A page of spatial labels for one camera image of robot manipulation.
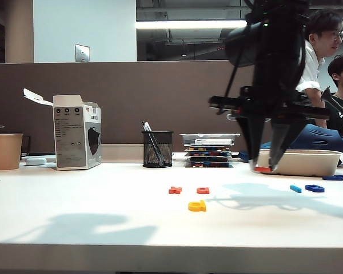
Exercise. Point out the dark blue clog with holes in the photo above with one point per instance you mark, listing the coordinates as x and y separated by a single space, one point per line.
317 137

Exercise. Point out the yellow letter d magnet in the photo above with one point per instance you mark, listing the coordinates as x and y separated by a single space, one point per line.
196 209

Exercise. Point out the dark blue wide letter magnet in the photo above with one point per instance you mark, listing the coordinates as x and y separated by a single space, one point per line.
331 178

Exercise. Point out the beige pulp food container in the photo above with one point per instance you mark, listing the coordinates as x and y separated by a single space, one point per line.
308 165

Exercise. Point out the light blue letter l magnet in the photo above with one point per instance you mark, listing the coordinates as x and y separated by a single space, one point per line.
295 189

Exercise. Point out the metal wall switch plate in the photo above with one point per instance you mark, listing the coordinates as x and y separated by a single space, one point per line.
82 53

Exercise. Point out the letter magnet pack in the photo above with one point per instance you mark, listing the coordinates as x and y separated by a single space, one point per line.
208 159
208 148
208 154
208 165

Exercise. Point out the orange letter o magnet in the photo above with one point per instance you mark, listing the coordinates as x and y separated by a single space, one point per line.
263 169

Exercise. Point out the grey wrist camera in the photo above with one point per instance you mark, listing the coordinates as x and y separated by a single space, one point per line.
231 117

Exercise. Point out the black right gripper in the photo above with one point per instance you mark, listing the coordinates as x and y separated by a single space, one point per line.
274 107

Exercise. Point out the clear plastic tray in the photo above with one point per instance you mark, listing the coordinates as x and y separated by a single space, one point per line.
208 140

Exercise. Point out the black white pen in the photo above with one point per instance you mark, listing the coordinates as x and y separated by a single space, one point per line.
146 127

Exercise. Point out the white grey face mask box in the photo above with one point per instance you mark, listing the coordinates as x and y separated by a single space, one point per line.
71 137

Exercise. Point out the dark blue letter g magnet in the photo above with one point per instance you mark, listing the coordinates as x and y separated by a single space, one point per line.
318 190

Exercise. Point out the orange letter a magnet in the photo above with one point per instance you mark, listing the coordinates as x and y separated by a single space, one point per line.
202 191

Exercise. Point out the black mesh pen holder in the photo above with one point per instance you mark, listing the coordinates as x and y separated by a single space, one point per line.
157 154

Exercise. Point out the beige partition base rail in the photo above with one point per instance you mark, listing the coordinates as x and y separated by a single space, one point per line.
120 154

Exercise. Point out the long ceiling light strip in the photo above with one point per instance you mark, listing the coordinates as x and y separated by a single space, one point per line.
188 24

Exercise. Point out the brown paper cup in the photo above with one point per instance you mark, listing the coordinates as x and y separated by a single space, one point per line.
6 152

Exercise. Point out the orange letter x magnet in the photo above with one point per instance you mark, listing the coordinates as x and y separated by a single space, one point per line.
175 190

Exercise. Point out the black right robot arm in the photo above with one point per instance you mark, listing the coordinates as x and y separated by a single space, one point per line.
274 57

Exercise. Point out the brown desk partition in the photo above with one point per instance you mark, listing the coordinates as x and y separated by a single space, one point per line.
160 100

